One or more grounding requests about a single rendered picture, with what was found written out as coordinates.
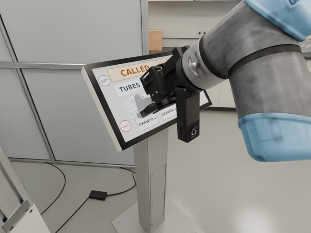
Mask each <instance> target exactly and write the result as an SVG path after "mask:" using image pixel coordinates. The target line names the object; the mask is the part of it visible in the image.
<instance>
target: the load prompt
mask: <svg viewBox="0 0 311 233"><path fill-rule="evenodd" d="M167 60H168V59H167V58H165V59H160V60H155V61H148V62H143V63H138V64H132V65H127V66H122V67H115V68H110V69H107V72H108V74H109V76H110V79H111V81H112V83H113V82H117V81H121V80H126V79H130V78H134V77H138V76H142V75H143V74H144V73H145V72H146V71H147V70H148V69H149V68H150V67H151V66H156V65H158V64H161V63H165V62H166V61H167Z"/></svg>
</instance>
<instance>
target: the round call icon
mask: <svg viewBox="0 0 311 233"><path fill-rule="evenodd" d="M117 123H118V126H119V128H120V130H121V132H122V134H125V133H127V132H130V131H132V130H133V127H132V125H131V123H130V121H129V119H128V118H127V119H125V120H122V121H120V122H117Z"/></svg>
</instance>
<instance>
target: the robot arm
mask: <svg viewBox="0 0 311 233"><path fill-rule="evenodd" d="M309 35H311V0H242V1H241V2H240V3H239V4H238V5H237V6H235V7H234V8H233V9H232V10H231V11H230V12H229V13H228V14H226V15H225V16H224V17H223V18H222V19H221V20H220V21H219V22H217V23H216V24H215V25H214V26H213V27H212V28H211V29H210V30H209V31H208V32H207V33H205V34H204V35H203V36H202V37H201V38H200V39H199V40H198V41H197V42H196V43H194V44H193V45H192V46H191V47H190V45H186V46H183V47H181V46H180V47H175V48H174V49H173V50H172V51H171V52H172V54H173V55H172V56H171V57H170V58H169V59H168V60H167V61H166V62H165V63H161V64H158V65H156V66H151V67H150V68H149V69H148V70H147V71H146V72H145V73H144V74H143V76H142V77H141V78H140V81H141V83H142V85H143V88H144V90H145V92H146V94H147V95H150V97H146V98H143V97H142V96H141V95H140V94H138V93H137V94H135V96H134V99H135V102H136V105H137V109H138V113H137V117H138V118H142V119H143V118H145V117H147V116H149V115H150V114H155V113H157V112H159V111H161V110H163V109H165V108H167V107H170V106H172V105H174V104H176V115H177V135H178V139H179V140H181V141H184V142H186V143H189V142H190V141H192V140H193V139H195V138H196V137H198V136H199V120H200V92H202V91H204V90H206V89H210V88H212V87H214V86H216V85H218V84H220V83H221V82H223V81H225V80H227V79H229V82H230V86H231V91H232V95H233V99H234V103H235V107H236V112H237V116H238V122H237V123H238V127H239V129H240V130H241V131H242V134H243V138H244V141H245V145H246V148H247V151H248V154H249V156H250V157H251V158H252V159H254V160H256V161H259V162H283V161H297V160H307V159H311V71H310V72H309V69H308V67H307V64H306V62H305V59H304V56H303V54H302V51H301V47H300V44H299V42H302V41H304V40H305V39H306V38H307V37H308V36H309ZM161 68H162V69H161ZM147 73H149V74H148V75H147V76H146V77H145V78H144V76H145V75H146V74H147ZM154 102H155V103H154Z"/></svg>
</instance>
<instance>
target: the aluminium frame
mask: <svg viewBox="0 0 311 233"><path fill-rule="evenodd" d="M32 206H33V202H32V200H31V198H30V196H29V195H28V193H27V191H26V189H25V187H24V186H23V184H22V182H21V180H20V178H19V177H18V175H17V173H16V171H15V169H14V167H13V166H12V164H11V162H10V160H9V159H8V157H7V155H6V153H5V151H4V150H3V148H2V146H1V144H0V233H10V232H11V231H10V229H11V228H12V227H13V228H15V226H16V225H17V224H18V223H19V222H20V220H21V219H22V218H23V217H24V215H25V214H26V212H25V211H26V210H27V209H28V210H29V209H30V208H31V207H32Z"/></svg>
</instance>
